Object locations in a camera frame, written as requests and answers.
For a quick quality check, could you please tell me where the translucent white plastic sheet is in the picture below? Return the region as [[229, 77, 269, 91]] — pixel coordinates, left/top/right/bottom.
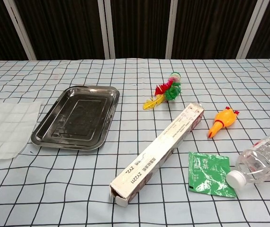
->
[[0, 101, 43, 160]]

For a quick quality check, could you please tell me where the steel rectangular tray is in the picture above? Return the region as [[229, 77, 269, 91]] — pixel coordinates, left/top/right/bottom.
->
[[30, 85, 120, 151]]

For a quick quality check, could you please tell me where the long white cardboard box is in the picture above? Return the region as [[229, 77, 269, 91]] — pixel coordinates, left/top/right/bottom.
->
[[109, 102, 206, 206]]

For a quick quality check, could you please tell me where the red green yellow feather shuttlecock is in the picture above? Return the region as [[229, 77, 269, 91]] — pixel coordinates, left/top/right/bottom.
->
[[143, 72, 182, 111]]

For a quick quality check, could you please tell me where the yellow rubber chicken toy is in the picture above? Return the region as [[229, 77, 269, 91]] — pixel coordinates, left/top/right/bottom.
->
[[207, 106, 240, 139]]

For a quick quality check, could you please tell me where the green tea packet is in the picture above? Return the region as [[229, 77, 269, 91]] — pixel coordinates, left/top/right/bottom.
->
[[188, 151, 237, 198]]

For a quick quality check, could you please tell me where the blue checked tablecloth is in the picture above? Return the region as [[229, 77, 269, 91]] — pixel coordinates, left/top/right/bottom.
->
[[0, 57, 270, 227]]

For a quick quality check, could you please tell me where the clear plastic water bottle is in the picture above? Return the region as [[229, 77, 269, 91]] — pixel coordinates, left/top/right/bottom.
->
[[226, 126, 270, 189]]

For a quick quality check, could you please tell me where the white partition frame post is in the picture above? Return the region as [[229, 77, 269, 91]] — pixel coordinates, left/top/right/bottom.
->
[[165, 0, 178, 59], [103, 0, 116, 59], [236, 0, 264, 59], [2, 0, 36, 60]]

